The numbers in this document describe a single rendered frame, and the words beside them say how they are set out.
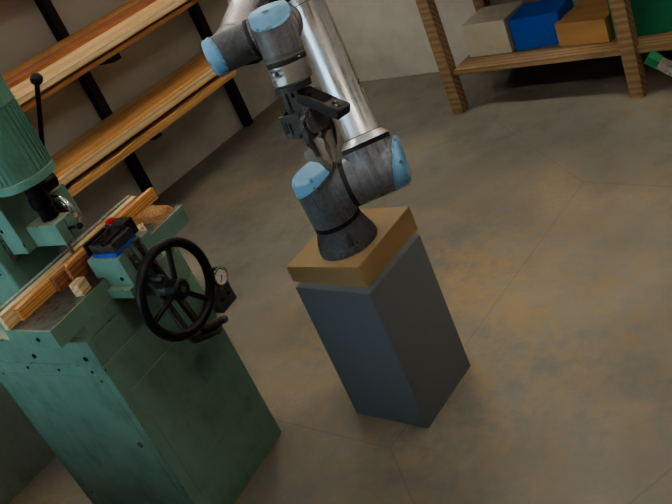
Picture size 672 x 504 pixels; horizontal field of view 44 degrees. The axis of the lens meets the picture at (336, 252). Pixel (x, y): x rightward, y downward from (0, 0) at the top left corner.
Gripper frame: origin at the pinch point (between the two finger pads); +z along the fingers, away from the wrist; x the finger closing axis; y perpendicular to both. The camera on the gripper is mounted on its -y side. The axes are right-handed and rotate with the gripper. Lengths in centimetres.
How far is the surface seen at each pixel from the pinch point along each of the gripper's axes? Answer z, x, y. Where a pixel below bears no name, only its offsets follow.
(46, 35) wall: -50, -135, 323
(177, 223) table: 16, -9, 82
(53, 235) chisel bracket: 3, 24, 92
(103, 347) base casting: 34, 33, 77
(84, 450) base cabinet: 74, 37, 116
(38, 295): 15, 36, 91
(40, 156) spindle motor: -19, 20, 84
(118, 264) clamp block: 13, 22, 69
